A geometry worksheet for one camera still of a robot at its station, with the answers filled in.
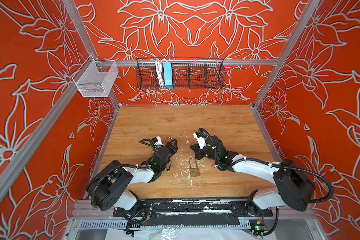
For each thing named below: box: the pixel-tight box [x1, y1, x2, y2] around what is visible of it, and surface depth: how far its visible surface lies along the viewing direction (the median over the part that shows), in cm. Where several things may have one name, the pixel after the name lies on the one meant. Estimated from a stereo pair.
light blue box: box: [163, 62, 173, 89], surface depth 92 cm
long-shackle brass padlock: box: [189, 157, 201, 177], surface depth 87 cm
